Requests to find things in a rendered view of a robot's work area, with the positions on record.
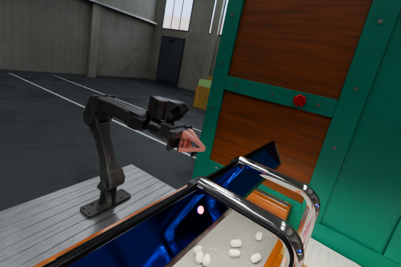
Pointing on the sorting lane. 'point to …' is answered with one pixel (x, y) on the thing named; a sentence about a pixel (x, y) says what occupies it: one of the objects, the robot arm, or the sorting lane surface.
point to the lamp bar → (169, 222)
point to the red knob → (299, 100)
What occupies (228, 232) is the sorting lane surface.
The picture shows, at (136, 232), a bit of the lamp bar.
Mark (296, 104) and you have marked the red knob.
